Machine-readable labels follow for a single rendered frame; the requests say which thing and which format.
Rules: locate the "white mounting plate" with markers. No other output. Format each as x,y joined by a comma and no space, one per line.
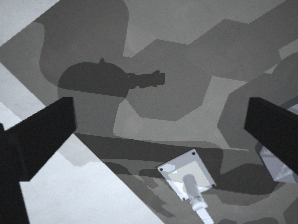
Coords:
181,161

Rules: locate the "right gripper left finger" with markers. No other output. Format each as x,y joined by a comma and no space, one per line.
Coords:
32,143

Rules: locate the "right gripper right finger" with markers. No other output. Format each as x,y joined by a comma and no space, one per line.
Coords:
275,128

